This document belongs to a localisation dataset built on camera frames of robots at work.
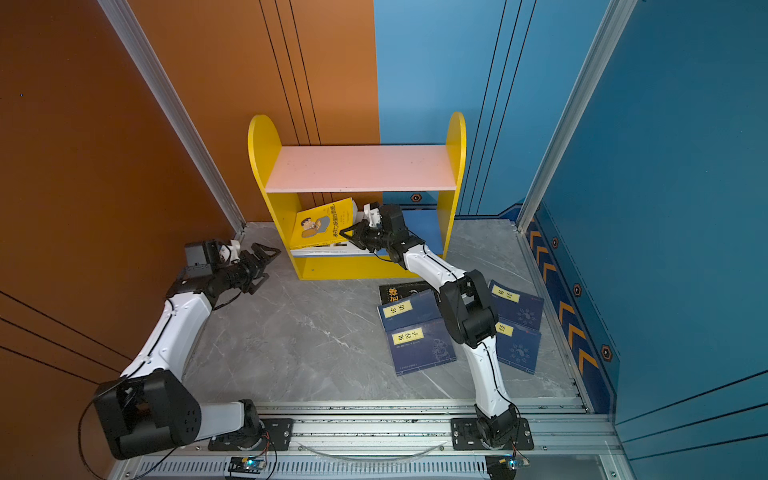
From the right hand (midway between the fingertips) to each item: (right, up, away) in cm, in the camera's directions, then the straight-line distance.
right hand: (338, 235), depth 88 cm
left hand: (-16, -7, -6) cm, 19 cm away
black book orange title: (+17, -18, +10) cm, 27 cm away
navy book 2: (+52, -33, -1) cm, 62 cm away
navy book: (+22, -23, +5) cm, 33 cm away
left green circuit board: (-19, -56, -17) cm, 61 cm away
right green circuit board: (+43, -57, -17) cm, 73 cm away
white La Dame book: (+2, -4, +4) cm, 6 cm away
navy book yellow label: (+24, -33, -1) cm, 41 cm away
